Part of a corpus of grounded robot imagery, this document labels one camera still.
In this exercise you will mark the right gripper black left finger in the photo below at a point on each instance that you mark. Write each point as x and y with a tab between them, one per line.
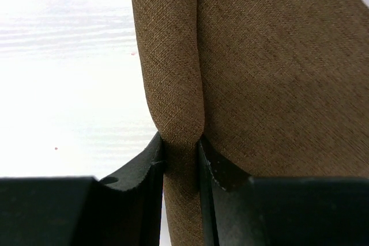
124	208

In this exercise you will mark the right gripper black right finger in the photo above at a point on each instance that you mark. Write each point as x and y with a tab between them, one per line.
239	209

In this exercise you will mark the brown cloth napkin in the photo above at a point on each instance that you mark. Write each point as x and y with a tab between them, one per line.
280	87

